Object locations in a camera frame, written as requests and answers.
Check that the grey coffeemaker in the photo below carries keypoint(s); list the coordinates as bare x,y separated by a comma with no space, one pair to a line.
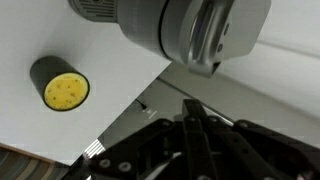
198,34

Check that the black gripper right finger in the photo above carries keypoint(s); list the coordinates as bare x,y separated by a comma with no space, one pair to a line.
243,151

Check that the striped sofa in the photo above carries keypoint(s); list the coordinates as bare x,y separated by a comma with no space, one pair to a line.
18,166

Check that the dark glass yellow candle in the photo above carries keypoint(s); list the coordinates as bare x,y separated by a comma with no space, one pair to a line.
61,86

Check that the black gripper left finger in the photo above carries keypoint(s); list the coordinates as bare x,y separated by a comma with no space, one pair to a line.
154,152

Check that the white table top board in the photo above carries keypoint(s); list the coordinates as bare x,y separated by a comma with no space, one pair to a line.
112,72

